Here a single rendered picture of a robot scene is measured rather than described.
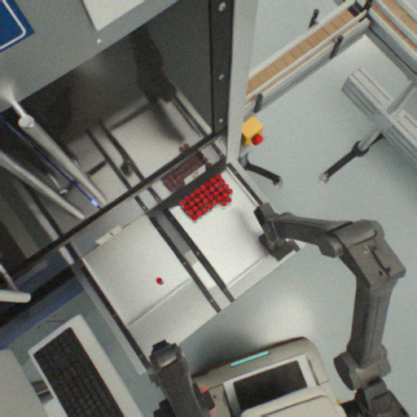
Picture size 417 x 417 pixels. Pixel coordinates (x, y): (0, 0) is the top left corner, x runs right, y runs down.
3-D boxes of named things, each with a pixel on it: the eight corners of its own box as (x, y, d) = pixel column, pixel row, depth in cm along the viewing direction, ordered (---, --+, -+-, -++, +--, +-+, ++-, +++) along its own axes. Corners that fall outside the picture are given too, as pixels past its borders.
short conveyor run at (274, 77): (223, 142, 166) (224, 124, 151) (199, 112, 170) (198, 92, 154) (365, 41, 176) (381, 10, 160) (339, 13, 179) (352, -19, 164)
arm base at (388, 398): (362, 438, 107) (412, 423, 107) (357, 410, 104) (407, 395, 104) (344, 406, 115) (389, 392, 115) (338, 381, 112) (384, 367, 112)
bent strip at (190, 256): (184, 256, 151) (183, 254, 146) (191, 251, 152) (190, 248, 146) (208, 289, 148) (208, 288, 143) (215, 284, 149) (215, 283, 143)
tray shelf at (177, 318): (63, 256, 154) (62, 256, 152) (222, 145, 164) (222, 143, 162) (140, 375, 144) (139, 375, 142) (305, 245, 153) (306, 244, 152)
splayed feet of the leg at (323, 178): (314, 176, 250) (320, 168, 237) (384, 125, 257) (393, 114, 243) (323, 186, 248) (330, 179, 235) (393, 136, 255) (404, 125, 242)
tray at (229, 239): (169, 211, 156) (168, 208, 152) (226, 169, 159) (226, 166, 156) (228, 287, 148) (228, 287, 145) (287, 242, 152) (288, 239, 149)
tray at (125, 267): (74, 247, 153) (71, 245, 150) (137, 204, 157) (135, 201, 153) (129, 328, 146) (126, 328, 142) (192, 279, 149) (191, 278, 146)
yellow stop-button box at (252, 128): (233, 131, 155) (234, 122, 148) (249, 120, 156) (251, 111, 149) (246, 147, 153) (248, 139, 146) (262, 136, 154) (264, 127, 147)
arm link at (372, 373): (367, 406, 106) (388, 397, 107) (360, 371, 102) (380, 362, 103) (343, 378, 114) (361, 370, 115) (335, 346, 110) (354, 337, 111)
